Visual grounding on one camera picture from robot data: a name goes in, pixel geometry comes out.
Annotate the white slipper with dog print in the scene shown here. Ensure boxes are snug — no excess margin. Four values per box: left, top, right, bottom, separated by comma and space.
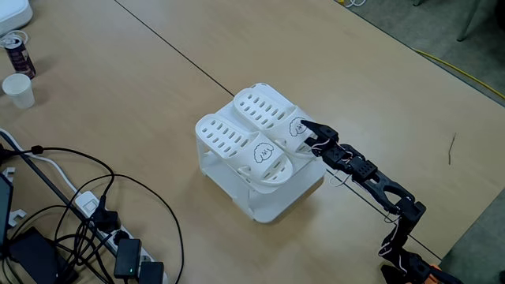
196, 113, 295, 187
233, 82, 323, 159

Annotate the white plastic shoe rack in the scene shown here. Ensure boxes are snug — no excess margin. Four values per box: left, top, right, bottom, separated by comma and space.
195, 84, 334, 224

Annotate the small thin twig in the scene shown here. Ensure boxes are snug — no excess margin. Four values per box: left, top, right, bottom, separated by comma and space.
447, 132, 458, 166

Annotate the grey chair leg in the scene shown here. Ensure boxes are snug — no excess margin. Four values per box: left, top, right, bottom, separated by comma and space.
456, 0, 483, 43

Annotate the black power adapter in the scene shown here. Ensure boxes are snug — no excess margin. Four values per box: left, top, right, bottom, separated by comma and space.
138, 260, 165, 284

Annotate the black adapter with green light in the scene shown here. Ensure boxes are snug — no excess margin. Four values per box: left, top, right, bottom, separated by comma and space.
113, 237, 142, 280

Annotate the black plug charger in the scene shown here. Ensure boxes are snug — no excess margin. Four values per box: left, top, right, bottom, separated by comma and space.
91, 195, 121, 234

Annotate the white power strip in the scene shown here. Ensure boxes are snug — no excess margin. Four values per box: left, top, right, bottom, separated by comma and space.
73, 190, 170, 284

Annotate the white paper cup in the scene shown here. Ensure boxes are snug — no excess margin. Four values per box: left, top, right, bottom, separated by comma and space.
1, 73, 36, 110

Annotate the black flat case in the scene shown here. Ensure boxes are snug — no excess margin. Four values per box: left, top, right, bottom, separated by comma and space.
6, 226, 80, 284

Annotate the purple drink can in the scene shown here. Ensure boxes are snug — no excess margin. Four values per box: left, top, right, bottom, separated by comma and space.
3, 35, 37, 80

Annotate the dark laptop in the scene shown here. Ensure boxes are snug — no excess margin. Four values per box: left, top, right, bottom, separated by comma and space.
0, 173, 13, 248

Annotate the white box device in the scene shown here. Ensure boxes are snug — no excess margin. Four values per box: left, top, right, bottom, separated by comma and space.
0, 0, 34, 36

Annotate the yellow floor cable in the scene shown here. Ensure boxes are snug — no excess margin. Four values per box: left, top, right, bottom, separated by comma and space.
412, 47, 505, 100

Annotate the white power strip cable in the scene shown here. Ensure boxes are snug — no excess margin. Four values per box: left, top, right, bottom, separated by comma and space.
0, 128, 80, 194

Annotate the black cable with ferrite bead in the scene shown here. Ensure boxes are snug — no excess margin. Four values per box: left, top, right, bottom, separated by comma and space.
2, 144, 116, 202

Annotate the white coiled cable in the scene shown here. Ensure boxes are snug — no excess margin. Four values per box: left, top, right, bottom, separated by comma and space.
0, 29, 29, 49

